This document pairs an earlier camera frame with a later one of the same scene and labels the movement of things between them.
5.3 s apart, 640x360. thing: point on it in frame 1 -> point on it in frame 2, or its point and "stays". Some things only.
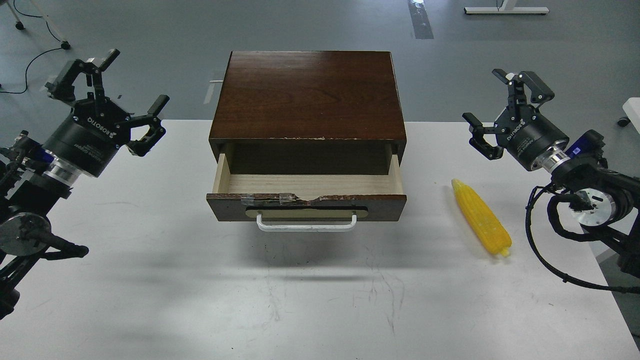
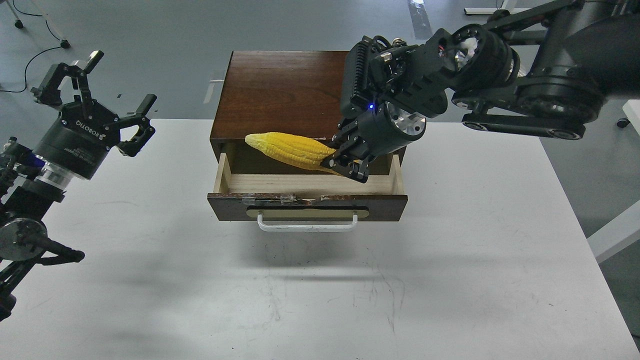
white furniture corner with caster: x=631 y=108 stays
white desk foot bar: x=507 y=8 stays
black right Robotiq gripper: x=530 y=137 -> x=386 y=127
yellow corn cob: x=493 y=233 -> x=296 y=149
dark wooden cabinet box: x=308 y=112 stays
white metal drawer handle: x=285 y=227 stays
